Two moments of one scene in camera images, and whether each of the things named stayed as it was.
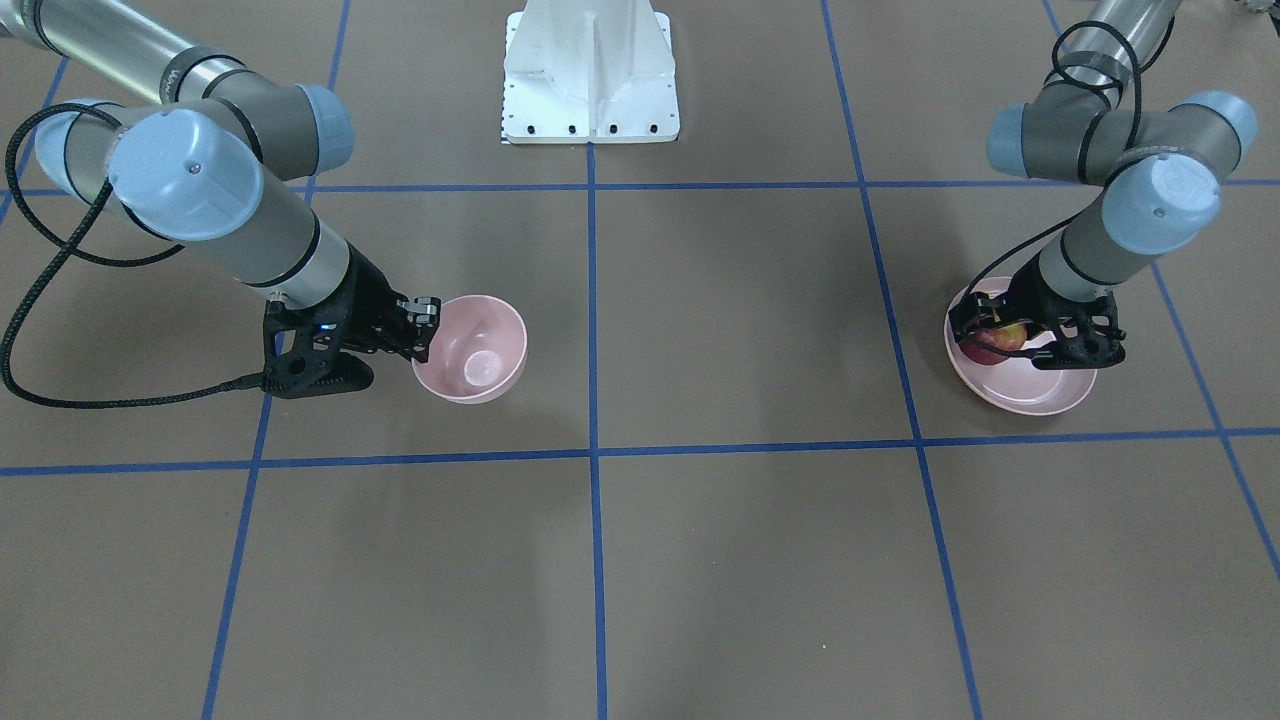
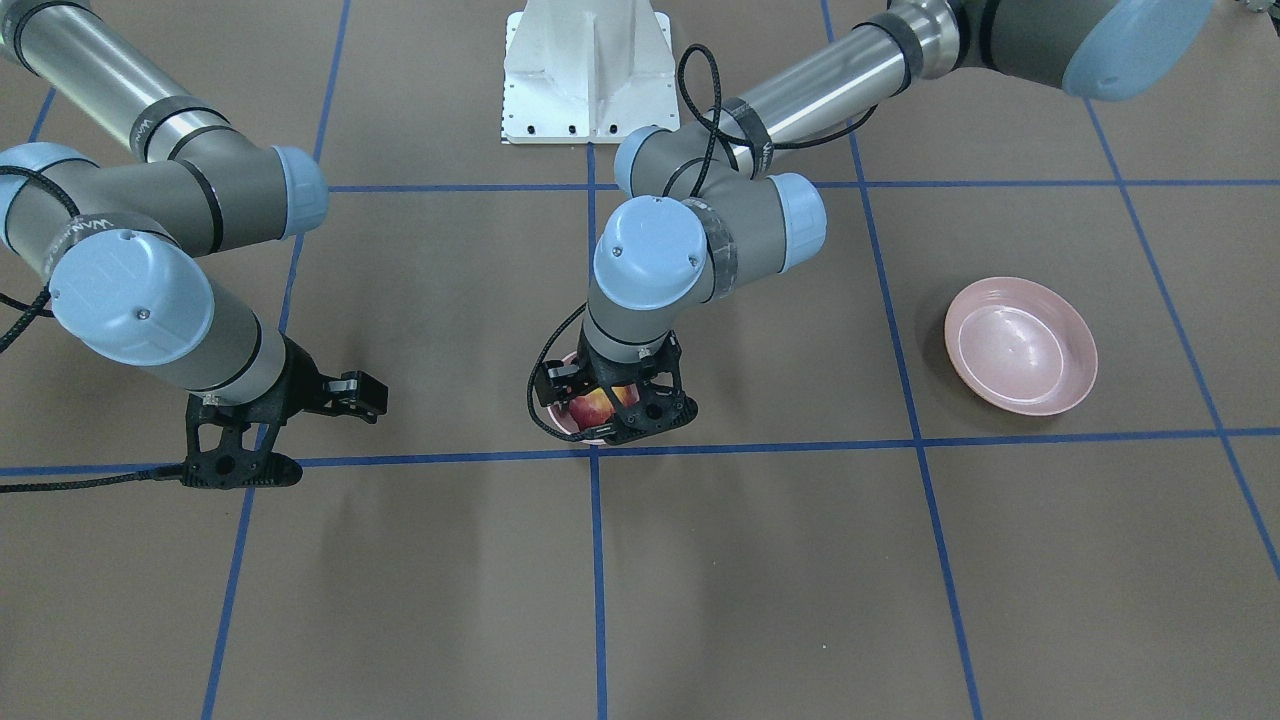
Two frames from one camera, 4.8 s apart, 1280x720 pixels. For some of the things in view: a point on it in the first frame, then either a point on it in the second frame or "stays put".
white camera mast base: x=590 y=72 stays put
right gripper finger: x=422 y=312 -> x=354 y=394
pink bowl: x=478 y=348 -> x=561 y=416
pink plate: x=1016 y=385 stays put
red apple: x=1008 y=336 -> x=595 y=408
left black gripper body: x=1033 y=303 -> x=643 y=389
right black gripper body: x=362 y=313 -> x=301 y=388
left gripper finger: x=974 y=312 -> x=558 y=383
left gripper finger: x=1047 y=354 -> x=626 y=426
